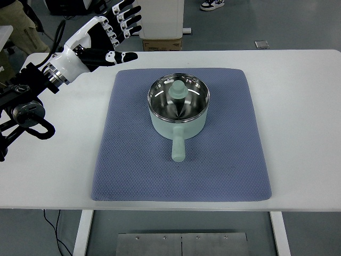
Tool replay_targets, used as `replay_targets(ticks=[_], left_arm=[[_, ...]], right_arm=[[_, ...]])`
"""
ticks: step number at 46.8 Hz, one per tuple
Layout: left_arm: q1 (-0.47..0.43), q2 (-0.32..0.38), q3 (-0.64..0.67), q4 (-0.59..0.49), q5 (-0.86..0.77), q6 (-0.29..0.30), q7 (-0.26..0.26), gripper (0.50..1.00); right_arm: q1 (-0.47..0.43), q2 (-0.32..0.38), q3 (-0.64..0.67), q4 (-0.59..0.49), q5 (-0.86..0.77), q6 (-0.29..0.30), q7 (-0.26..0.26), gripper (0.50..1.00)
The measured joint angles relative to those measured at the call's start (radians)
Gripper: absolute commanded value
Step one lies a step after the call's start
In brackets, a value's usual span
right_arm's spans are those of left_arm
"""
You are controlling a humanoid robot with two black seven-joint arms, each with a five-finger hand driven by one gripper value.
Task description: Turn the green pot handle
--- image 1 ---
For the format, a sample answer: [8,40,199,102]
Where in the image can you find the cardboard box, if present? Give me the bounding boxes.
[142,37,183,52]

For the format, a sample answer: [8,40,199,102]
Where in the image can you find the grey metal plate with screws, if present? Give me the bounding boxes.
[115,232,250,256]

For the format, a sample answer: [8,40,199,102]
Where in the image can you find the green pot with handle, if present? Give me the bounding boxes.
[147,73,210,163]

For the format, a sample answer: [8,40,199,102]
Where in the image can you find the person's shoe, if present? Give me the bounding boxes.
[199,0,225,12]

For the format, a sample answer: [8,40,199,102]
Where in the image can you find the white table leg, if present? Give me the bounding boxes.
[72,210,94,256]
[269,211,291,256]

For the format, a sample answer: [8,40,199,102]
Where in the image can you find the black floor cable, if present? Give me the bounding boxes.
[43,209,73,256]

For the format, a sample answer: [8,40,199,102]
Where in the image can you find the blue quilted mat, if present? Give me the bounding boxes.
[90,68,272,203]

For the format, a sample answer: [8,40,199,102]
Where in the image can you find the white side table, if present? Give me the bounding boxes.
[0,25,14,51]

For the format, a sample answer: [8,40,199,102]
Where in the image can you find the glass lid with green knob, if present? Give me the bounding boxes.
[147,73,210,124]

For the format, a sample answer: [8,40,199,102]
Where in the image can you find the person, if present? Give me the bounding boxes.
[0,0,51,54]

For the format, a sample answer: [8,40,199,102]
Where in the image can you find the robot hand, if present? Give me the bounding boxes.
[49,0,142,85]

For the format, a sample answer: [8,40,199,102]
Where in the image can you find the white stand with foot bar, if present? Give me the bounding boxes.
[133,0,192,40]

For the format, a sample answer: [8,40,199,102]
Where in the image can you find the black floor equipment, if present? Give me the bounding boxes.
[44,0,109,16]

